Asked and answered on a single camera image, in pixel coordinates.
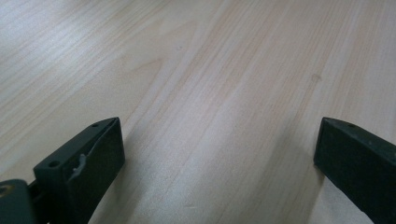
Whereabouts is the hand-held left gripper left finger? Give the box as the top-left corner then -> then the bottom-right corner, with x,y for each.
33,117 -> 126,224

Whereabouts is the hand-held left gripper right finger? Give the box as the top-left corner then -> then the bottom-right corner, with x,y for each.
313,117 -> 396,224

